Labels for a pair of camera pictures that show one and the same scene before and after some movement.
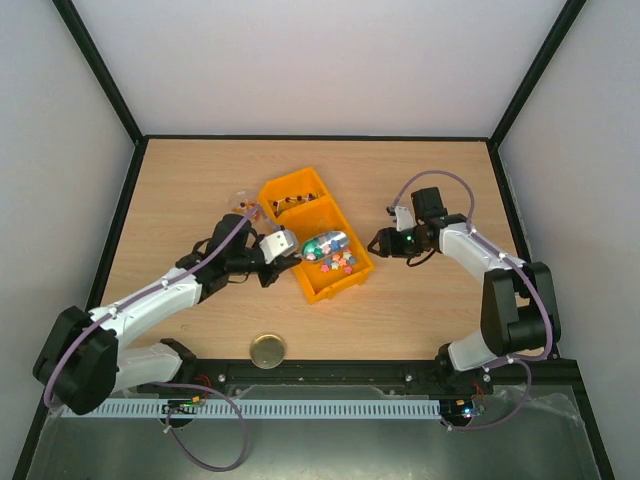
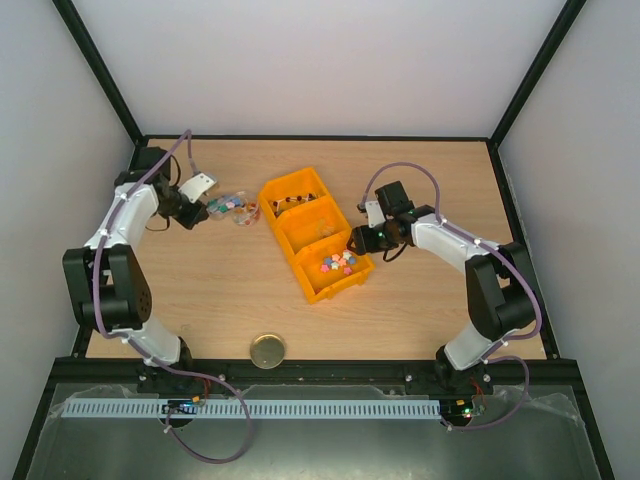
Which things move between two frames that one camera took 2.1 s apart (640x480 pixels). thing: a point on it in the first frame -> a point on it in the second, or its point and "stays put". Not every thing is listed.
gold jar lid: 267,351 stays put
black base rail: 559,377 stays put
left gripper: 278,266 -> 191,220
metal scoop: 322,245 -> 217,206
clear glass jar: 242,203 stays put
